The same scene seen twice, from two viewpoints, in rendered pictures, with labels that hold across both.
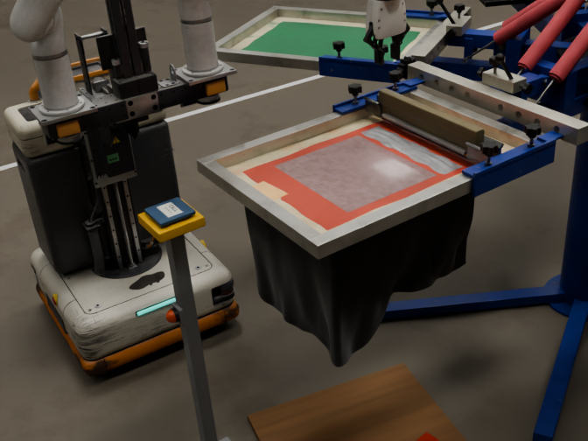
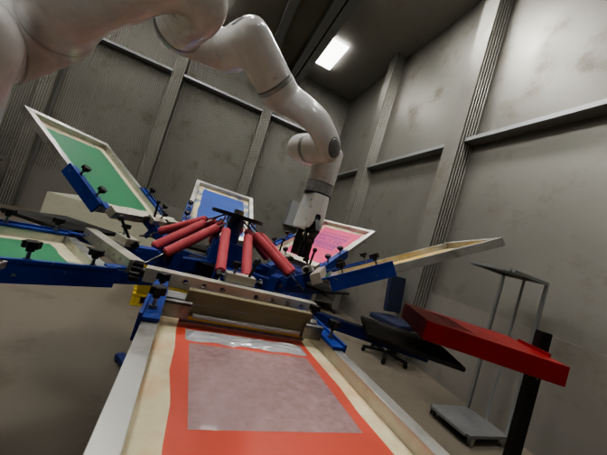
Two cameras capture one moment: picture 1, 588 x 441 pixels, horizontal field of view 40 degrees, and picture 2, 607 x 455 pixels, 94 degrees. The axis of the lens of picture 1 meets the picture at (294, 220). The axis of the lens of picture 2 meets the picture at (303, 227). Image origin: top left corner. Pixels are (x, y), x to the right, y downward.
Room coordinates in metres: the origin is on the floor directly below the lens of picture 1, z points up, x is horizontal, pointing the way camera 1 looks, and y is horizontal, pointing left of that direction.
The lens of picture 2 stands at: (1.88, 0.48, 1.29)
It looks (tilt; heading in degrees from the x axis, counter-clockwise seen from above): 2 degrees up; 280
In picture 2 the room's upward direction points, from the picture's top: 17 degrees clockwise
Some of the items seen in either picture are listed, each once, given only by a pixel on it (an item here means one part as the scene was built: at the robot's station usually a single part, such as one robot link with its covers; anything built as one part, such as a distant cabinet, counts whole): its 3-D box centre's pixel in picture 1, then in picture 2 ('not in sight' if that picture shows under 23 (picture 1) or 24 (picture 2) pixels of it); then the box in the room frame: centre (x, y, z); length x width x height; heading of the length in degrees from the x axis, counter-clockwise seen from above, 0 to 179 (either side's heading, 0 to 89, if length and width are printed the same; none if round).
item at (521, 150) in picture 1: (509, 164); (318, 335); (1.89, -0.58, 0.98); 0.30 x 0.05 x 0.07; 122
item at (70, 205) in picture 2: not in sight; (126, 230); (6.29, -4.70, 0.41); 2.18 x 1.83 x 0.82; 29
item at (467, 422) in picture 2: not in sight; (487, 349); (0.32, -2.62, 0.80); 0.60 x 0.48 x 1.59; 29
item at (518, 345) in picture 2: not in sight; (470, 337); (1.14, -1.17, 1.06); 0.61 x 0.46 x 0.12; 2
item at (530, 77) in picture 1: (515, 88); not in sight; (2.30, -0.71, 1.02); 0.17 x 0.06 x 0.05; 122
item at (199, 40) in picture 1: (197, 44); not in sight; (2.37, 0.24, 1.21); 0.16 x 0.13 x 0.15; 29
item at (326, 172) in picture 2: not in sight; (314, 160); (2.03, -0.25, 1.50); 0.15 x 0.10 x 0.11; 55
